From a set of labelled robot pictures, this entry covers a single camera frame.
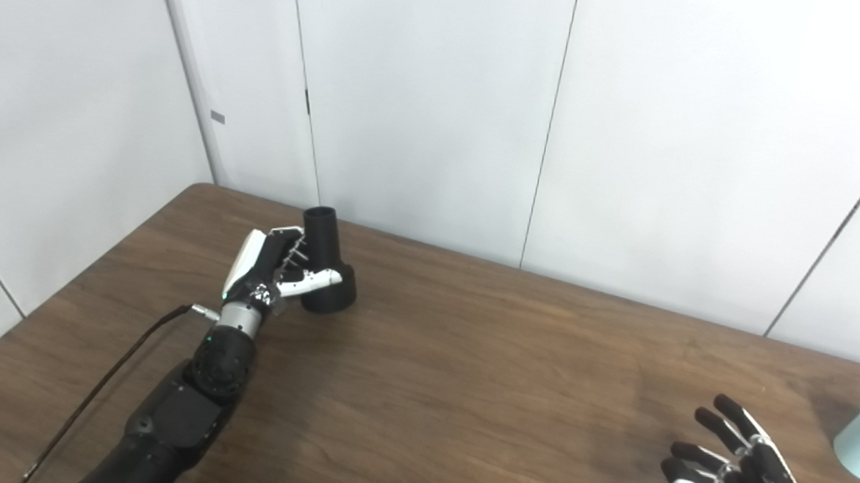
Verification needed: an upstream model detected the black and white left hand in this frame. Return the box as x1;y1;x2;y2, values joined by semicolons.
221;223;346;318

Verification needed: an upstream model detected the black flared nozzle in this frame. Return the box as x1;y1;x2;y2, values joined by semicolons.
298;205;362;316

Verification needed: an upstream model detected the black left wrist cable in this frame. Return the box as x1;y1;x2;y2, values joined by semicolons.
20;296;221;483

